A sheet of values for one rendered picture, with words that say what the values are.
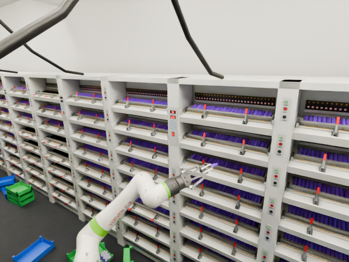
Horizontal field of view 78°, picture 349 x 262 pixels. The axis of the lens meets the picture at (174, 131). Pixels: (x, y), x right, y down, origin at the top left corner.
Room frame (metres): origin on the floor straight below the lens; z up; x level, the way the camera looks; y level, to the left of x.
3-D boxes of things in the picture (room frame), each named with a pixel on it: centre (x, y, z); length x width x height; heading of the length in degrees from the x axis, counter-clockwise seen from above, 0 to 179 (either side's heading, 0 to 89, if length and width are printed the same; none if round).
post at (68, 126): (2.35, 1.12, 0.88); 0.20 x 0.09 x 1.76; 146
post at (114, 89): (1.96, 0.53, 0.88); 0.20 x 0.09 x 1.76; 146
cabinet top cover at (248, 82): (1.77, 0.24, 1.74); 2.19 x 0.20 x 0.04; 56
